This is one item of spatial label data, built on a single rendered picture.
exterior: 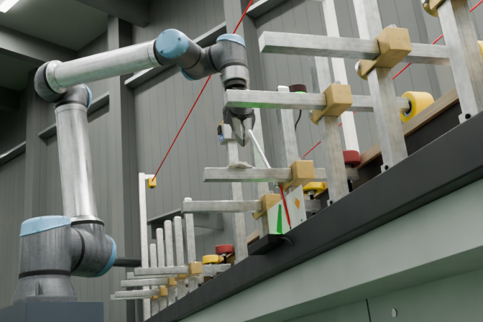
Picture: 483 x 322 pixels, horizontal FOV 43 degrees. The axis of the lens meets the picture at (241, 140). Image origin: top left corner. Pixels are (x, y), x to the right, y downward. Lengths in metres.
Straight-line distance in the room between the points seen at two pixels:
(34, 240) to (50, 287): 0.15
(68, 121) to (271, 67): 6.08
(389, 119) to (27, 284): 1.17
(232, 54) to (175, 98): 7.53
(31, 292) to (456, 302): 1.16
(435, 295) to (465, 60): 0.64
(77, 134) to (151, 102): 7.70
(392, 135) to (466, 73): 0.25
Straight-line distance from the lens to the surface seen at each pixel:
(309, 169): 1.60
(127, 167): 9.73
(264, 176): 1.59
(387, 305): 1.67
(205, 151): 8.67
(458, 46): 1.05
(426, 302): 1.52
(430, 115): 1.46
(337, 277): 1.46
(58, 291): 1.89
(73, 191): 2.14
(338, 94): 1.42
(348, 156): 1.68
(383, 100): 1.24
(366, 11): 1.33
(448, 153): 1.02
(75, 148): 2.19
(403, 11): 7.23
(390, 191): 1.16
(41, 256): 1.92
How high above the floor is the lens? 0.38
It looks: 20 degrees up
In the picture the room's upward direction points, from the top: 6 degrees counter-clockwise
